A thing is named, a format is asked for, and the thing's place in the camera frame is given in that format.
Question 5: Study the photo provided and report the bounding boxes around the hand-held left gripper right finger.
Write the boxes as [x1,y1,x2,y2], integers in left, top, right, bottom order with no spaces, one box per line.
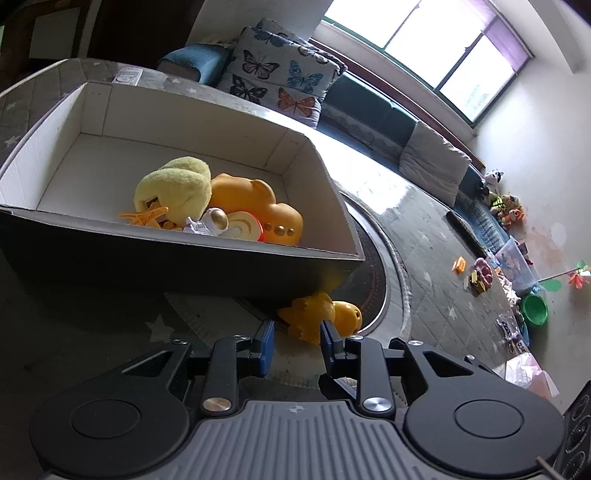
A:
[318,319,498,419]

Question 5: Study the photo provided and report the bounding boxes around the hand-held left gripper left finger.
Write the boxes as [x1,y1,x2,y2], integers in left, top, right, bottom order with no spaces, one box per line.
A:
[108,318,278,417]

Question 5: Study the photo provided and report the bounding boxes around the yellow rubber duck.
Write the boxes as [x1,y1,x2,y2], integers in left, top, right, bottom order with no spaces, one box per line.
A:
[277,291,363,346]

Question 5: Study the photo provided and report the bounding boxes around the red half apple toy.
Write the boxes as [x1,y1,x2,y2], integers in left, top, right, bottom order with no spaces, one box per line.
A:
[222,211,265,243]

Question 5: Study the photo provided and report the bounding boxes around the white astronaut toy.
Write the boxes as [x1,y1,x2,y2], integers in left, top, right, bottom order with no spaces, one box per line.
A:
[183,208,229,237]

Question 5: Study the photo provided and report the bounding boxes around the orange submarine toy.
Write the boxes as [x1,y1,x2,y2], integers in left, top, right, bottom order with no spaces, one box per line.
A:
[210,173,304,248]

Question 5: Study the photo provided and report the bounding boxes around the yellow plush chick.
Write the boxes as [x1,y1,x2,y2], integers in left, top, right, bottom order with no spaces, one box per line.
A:
[117,156,212,232]

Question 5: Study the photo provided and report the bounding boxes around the grey cardboard box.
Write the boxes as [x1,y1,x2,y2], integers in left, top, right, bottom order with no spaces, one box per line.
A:
[0,80,367,297]

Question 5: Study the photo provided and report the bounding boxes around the quilted star table cover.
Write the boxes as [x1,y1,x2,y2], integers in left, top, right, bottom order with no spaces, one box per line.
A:
[0,58,528,416]

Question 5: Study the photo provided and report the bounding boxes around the pink toy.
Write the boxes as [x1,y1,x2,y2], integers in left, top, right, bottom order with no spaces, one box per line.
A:
[473,258,496,285]

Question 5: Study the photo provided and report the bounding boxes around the pink plastic bag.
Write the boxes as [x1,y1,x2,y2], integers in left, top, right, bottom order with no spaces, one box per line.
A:
[493,353,561,400]

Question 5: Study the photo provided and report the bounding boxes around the clear plastic bin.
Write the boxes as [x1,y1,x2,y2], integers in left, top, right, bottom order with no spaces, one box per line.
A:
[491,236,541,296]

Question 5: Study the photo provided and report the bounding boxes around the green bowl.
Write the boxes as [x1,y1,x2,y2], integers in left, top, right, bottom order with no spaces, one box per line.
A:
[521,292,549,328]

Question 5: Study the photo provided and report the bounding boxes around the grey sofa cushion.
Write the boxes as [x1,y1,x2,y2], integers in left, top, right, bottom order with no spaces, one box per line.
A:
[398,120,473,208]

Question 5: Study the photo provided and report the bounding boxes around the pile of stuffed animals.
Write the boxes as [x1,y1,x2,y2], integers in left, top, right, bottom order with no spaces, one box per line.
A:
[489,193,527,230]

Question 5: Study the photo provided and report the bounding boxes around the black and white plush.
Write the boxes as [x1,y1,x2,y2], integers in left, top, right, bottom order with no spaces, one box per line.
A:
[475,168,505,199]

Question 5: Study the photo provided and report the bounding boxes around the dark teal sofa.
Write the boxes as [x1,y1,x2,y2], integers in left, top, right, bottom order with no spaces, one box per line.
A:
[157,44,509,251]

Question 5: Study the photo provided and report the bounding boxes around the colourful pinwheel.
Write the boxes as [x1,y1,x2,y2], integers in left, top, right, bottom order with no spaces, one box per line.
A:
[536,260,591,289]

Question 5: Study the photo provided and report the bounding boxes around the black appliance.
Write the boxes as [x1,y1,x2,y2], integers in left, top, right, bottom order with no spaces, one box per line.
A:
[551,382,591,480]

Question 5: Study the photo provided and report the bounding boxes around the large butterfly print pillow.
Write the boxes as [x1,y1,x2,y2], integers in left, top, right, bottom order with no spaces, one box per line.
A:
[217,26,341,129]

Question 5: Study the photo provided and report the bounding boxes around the small butterfly print pillow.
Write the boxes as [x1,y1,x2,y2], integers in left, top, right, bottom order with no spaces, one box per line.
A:
[254,17,348,77]

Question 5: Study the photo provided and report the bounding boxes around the white remote control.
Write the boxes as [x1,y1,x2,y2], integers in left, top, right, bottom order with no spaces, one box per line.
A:
[112,67,144,86]

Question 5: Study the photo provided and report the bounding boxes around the green framed window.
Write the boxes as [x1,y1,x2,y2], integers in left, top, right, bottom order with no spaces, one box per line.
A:
[323,0,533,124]

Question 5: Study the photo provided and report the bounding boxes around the purple curtain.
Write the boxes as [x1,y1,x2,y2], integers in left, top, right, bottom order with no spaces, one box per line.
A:
[471,0,534,62]

